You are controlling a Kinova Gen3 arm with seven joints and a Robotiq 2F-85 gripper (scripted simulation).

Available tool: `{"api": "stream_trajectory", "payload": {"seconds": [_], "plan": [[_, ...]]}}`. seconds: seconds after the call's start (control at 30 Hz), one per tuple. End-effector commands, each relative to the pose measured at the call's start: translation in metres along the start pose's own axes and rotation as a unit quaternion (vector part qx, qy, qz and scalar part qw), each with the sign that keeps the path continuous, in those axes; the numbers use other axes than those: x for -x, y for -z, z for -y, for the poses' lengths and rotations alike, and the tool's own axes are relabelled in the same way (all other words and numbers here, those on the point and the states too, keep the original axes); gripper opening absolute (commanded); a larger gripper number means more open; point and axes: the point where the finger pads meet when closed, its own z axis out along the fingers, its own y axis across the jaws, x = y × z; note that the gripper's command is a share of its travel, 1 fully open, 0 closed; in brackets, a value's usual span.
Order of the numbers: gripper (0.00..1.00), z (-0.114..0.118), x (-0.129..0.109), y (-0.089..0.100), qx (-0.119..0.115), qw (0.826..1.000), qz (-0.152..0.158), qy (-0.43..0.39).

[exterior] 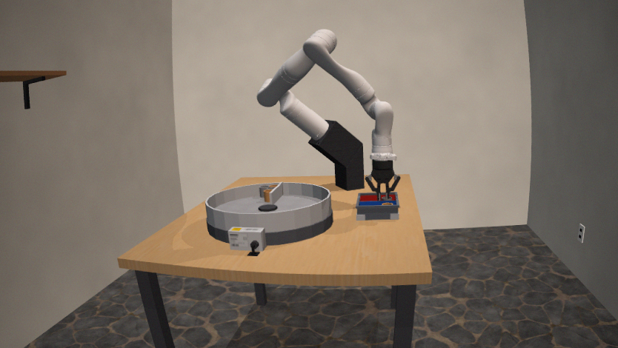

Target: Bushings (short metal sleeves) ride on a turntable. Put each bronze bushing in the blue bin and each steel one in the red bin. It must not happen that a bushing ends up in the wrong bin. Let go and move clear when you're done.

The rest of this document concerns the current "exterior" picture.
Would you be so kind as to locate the grey round turntable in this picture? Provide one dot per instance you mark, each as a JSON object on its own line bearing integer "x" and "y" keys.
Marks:
{"x": 301, "y": 211}

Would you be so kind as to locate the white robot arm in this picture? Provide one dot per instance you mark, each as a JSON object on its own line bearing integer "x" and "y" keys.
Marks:
{"x": 297, "y": 67}

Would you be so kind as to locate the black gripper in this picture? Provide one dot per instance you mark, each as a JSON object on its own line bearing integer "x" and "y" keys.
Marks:
{"x": 382, "y": 172}

